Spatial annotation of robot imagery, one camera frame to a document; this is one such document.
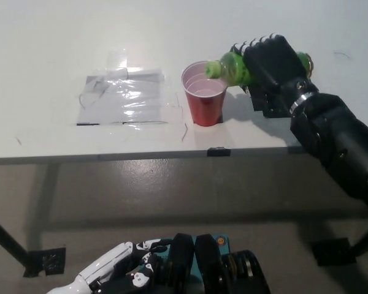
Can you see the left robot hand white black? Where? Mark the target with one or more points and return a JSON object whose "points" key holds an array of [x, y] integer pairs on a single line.
{"points": [[107, 263]]}

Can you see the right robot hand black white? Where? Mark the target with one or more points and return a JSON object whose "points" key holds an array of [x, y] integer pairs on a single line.
{"points": [[273, 64]]}

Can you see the green plastic bottle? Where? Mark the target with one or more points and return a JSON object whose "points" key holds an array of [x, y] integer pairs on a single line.
{"points": [[231, 69]]}

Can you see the red plastic cup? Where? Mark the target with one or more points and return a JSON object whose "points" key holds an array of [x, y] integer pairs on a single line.
{"points": [[205, 107]]}

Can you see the large black tape patch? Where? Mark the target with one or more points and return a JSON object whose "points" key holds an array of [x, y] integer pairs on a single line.
{"points": [[259, 106]]}

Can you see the black table leg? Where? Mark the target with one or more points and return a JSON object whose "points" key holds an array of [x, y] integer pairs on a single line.
{"points": [[9, 242]]}

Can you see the teal router box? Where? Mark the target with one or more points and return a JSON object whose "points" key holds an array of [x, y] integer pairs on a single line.
{"points": [[223, 245]]}

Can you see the taped clear plastic sheet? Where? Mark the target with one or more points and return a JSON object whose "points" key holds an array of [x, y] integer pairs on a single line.
{"points": [[119, 101]]}

